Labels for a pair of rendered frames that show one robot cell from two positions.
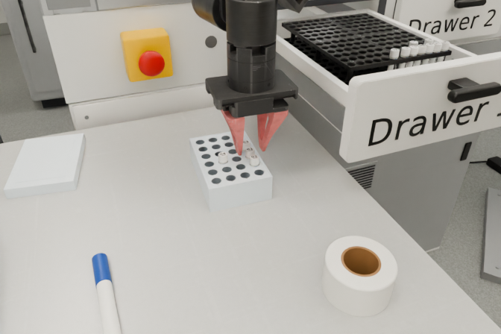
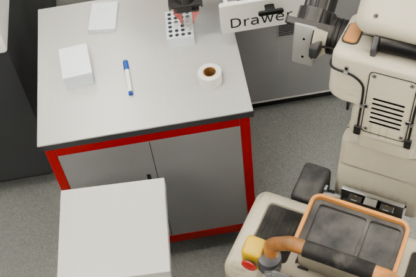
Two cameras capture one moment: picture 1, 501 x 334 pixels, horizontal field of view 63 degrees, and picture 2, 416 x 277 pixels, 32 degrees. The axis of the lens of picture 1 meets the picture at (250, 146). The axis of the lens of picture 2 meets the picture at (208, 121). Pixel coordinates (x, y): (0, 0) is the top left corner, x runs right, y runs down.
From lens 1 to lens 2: 1.75 m
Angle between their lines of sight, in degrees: 23
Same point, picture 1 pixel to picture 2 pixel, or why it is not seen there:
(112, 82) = not seen: outside the picture
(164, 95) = not seen: outside the picture
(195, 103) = not seen: outside the picture
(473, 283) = not seen: hidden behind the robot
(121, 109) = not seen: outside the picture
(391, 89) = (236, 8)
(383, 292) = (212, 81)
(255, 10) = not seen: outside the picture
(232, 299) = (168, 80)
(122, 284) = (132, 71)
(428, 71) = (252, 2)
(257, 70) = not seen: outside the picture
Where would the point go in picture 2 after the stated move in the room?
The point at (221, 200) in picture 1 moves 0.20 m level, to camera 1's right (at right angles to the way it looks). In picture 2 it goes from (173, 43) to (236, 50)
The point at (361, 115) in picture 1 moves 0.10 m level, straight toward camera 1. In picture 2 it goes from (224, 17) to (207, 39)
